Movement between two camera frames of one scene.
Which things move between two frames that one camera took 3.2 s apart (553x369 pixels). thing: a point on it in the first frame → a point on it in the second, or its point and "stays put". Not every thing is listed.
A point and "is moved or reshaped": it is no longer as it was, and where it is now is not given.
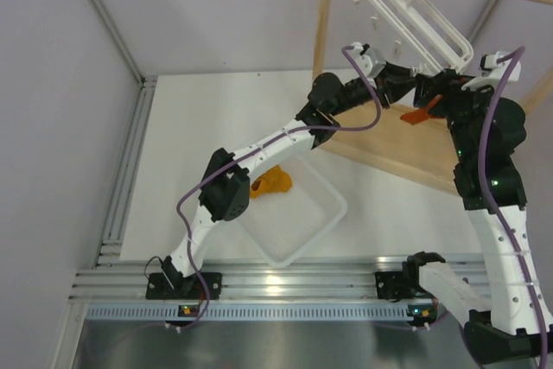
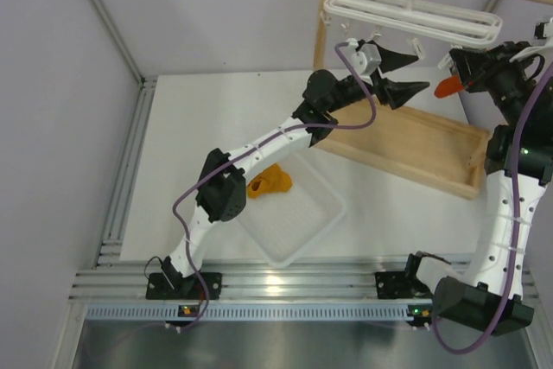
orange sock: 422,114 is moved or reshaped
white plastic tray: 286,226 stays put
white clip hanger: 413,13 is moved or reshaped
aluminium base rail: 125,278 stays put
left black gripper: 398,81 → 393,92
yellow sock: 276,180 stays put
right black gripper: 444,82 → 477,66
